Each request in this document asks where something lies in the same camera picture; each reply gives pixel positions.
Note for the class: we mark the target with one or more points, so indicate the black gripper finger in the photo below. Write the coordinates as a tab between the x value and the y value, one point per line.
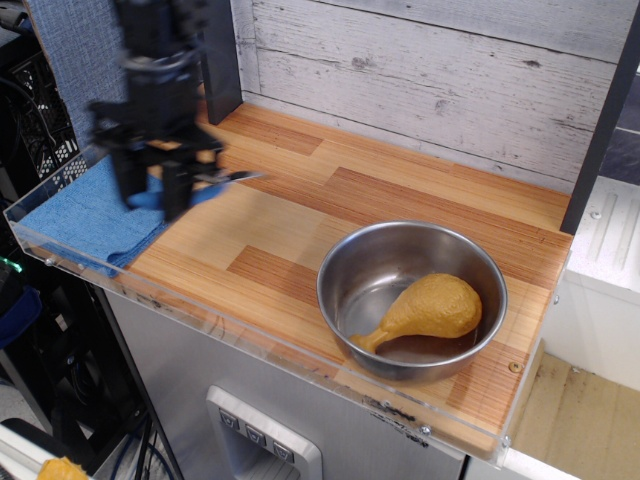
131	174
177	190

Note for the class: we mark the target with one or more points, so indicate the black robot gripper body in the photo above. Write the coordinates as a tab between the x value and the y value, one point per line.
156	122

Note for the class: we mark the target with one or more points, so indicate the blue handled metal spoon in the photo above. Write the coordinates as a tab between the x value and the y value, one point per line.
160	200

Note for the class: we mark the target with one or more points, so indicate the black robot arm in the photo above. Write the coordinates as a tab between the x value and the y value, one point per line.
160	29

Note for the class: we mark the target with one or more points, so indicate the blue folded cloth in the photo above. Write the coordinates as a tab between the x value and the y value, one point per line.
88	223

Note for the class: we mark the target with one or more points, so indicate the black plastic crate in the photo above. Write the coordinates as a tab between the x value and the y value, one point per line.
43	129

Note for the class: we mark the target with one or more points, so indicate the blue fabric partition panel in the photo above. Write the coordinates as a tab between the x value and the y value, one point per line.
83	41

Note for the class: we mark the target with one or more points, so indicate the silver toy fridge cabinet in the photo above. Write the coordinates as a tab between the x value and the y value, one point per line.
178	364

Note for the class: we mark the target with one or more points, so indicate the stainless steel bowl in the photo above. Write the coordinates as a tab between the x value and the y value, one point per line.
363	274

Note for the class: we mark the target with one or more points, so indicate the toy chicken drumstick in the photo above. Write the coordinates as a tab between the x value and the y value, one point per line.
438	305

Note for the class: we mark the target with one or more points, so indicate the yellow object bottom left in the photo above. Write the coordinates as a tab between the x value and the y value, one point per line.
61	469

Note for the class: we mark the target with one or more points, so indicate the clear acrylic table guard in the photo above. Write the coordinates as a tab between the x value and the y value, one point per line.
242	268

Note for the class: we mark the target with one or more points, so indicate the white toy sink unit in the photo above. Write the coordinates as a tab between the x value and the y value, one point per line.
592	322

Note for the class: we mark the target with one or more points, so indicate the dark grey left post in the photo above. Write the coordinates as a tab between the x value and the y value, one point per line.
220	67

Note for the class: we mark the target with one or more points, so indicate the dark grey post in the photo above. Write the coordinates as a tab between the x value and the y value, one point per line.
220	67
618	91

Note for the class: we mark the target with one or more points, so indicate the dark grey right post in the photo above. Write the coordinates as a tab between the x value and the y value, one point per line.
618	91

